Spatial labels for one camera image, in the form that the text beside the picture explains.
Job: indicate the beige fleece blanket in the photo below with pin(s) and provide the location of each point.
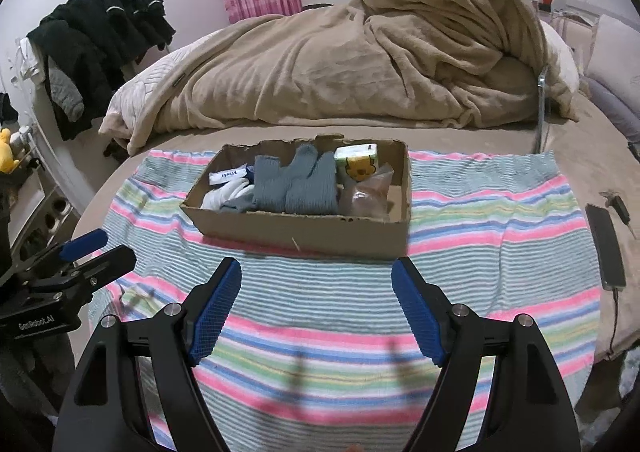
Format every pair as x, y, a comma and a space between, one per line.
350, 61

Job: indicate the bear print tissue packet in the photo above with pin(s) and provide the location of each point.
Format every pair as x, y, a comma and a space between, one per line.
357, 162

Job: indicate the black adapter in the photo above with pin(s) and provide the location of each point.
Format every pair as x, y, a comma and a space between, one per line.
620, 209

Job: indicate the white patterned quilt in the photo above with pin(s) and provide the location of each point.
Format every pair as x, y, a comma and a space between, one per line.
140, 86

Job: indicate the grey knitted glove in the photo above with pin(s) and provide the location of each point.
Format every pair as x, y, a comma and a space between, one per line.
300, 182

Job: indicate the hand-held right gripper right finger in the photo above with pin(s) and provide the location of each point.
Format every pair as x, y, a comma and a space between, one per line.
419, 317

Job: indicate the black smartphone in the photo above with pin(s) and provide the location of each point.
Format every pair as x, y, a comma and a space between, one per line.
606, 247

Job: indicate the clear plastic snack bag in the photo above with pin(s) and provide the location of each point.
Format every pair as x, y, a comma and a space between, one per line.
367, 199

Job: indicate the bedside clutter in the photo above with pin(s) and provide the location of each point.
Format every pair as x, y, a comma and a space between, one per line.
560, 6

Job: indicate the white pillow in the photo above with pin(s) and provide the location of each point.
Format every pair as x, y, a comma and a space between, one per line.
560, 56

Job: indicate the white cloth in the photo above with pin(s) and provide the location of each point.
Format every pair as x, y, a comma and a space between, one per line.
227, 175
225, 194

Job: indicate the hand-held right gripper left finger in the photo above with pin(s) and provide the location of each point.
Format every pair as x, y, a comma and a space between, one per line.
215, 317

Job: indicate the grey pillow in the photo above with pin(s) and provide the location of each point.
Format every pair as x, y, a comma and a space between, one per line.
612, 76

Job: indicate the storage shelf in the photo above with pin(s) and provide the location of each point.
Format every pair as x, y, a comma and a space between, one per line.
35, 217

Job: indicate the striped towel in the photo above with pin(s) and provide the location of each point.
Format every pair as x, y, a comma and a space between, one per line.
475, 242

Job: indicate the yellow plush toy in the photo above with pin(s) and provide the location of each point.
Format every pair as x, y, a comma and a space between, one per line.
7, 151

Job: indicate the metal post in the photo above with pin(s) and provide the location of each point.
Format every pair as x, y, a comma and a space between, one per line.
542, 106

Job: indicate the brown cardboard box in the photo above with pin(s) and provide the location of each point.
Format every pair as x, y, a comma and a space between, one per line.
310, 234

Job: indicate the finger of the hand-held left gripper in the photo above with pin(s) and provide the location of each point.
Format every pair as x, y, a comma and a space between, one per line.
82, 244
105, 264

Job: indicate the pile of black clothes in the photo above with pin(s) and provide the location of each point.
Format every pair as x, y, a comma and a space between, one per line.
95, 36

